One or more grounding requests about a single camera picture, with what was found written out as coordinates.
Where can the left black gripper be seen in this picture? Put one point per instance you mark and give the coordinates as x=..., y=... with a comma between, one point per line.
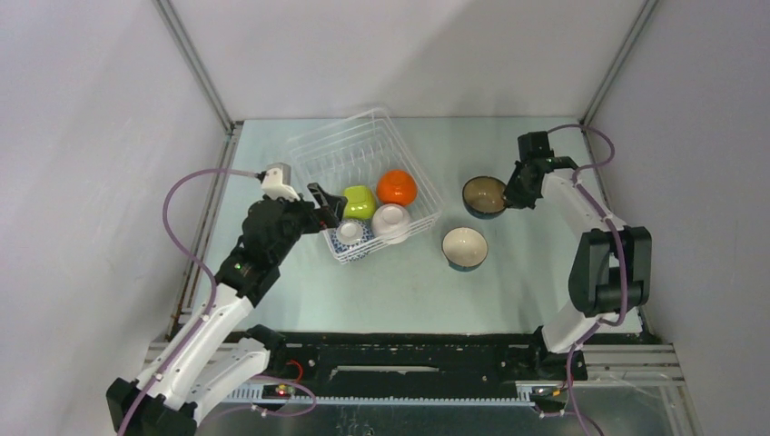
x=314, y=222

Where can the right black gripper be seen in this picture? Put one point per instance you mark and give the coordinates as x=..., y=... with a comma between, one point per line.
x=512, y=198

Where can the lime green square bowl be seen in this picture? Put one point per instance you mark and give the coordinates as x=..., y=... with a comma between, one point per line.
x=361, y=203

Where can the dark blue floral bowl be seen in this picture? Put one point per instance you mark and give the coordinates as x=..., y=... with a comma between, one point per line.
x=483, y=197

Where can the teal bowl white dots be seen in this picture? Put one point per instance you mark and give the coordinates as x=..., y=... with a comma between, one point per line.
x=464, y=249

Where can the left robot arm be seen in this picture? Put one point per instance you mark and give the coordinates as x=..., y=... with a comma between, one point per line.
x=175, y=393

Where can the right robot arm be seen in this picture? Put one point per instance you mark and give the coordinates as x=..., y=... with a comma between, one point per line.
x=611, y=270

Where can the blue white patterned bowl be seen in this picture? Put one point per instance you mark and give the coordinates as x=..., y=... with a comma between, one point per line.
x=348, y=238

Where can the plain white bowl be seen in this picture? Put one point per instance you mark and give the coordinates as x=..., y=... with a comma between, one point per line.
x=391, y=223

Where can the orange bowl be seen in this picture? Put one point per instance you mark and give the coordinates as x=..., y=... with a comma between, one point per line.
x=397, y=186

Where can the white wire dish rack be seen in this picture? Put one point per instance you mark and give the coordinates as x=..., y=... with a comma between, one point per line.
x=359, y=150

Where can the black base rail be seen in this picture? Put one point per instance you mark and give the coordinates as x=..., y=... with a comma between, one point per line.
x=464, y=369

